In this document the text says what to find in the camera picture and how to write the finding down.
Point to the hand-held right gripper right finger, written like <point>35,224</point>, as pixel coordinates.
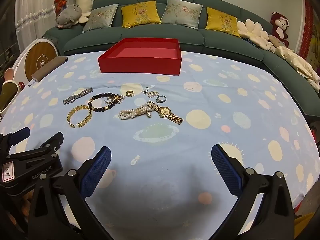
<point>226,172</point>

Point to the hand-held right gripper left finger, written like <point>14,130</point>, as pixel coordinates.
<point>96,172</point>

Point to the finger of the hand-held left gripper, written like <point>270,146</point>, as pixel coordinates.
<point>47,146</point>
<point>20,133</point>

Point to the small hoop earring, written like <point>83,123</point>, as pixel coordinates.
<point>108,102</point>

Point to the gold hoop earring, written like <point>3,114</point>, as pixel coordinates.
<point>128,93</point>

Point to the gold wristwatch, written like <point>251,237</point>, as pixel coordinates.
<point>165,111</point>

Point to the silver dangle earring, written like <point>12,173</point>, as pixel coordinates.
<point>150,94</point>

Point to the red cardboard box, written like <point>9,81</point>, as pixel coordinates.
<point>140,65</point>

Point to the white and olive appliance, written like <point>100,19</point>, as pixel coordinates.
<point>10,95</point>

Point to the brown book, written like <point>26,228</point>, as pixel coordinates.
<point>47,68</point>

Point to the white lace curtain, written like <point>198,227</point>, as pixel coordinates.
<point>32,10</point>

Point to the grey pig plush toy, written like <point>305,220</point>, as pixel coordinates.
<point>68,15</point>

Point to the cream quilted blanket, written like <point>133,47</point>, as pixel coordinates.
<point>297,65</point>

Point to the green sofa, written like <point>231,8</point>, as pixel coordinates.
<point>225,40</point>

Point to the orange bow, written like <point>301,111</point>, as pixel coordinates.
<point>61,3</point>

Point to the grey floral cushion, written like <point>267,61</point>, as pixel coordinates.
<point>182,13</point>
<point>100,17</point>

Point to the cream flower cushion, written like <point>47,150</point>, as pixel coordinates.
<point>252,31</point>

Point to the yellow floral cushion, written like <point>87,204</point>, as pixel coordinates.
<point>140,13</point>
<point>221,21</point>

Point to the red monkey plush toy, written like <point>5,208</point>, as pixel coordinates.
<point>278,30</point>

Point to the red wall hanging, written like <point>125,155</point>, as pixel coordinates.
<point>306,30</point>

